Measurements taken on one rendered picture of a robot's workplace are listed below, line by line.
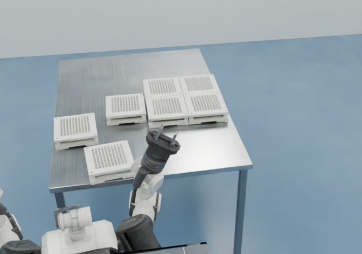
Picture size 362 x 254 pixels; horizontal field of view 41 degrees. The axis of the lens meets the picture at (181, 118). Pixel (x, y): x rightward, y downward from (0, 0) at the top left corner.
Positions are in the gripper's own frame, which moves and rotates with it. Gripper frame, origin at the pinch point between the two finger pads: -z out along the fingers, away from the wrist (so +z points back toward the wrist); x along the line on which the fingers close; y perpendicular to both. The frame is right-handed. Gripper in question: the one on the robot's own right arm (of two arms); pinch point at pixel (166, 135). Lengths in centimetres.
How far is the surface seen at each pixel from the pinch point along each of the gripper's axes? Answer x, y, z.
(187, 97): -6, 120, 85
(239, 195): -56, 68, 90
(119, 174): 12, 42, 86
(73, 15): 144, 326, 224
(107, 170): 18, 39, 83
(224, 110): -29, 110, 74
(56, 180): 41, 32, 100
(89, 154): 32, 49, 90
